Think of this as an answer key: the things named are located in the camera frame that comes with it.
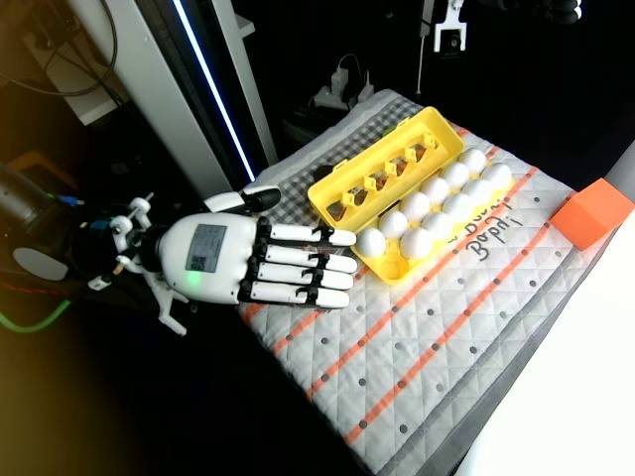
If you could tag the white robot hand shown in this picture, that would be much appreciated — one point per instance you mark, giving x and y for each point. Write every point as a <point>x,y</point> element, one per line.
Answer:
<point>213,258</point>

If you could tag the orange block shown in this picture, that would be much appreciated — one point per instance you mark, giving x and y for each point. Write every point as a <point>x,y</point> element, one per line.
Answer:
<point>590,213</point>

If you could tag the white plug adapter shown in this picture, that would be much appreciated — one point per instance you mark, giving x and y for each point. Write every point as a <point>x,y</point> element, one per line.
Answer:
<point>341,77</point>

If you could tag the grey quilt with orange stripes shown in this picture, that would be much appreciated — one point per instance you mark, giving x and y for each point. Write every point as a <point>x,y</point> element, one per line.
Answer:
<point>421,347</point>

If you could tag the white column with blue light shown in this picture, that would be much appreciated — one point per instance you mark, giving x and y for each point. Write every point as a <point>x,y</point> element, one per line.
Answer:
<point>164,99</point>

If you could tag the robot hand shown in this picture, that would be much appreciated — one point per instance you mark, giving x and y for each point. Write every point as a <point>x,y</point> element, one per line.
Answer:
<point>563,11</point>

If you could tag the white power strip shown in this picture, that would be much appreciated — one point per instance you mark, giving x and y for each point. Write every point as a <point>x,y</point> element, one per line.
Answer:
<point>342,98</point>

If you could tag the yellow egg carton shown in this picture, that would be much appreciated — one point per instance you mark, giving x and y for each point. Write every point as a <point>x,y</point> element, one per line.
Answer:
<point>426,129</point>

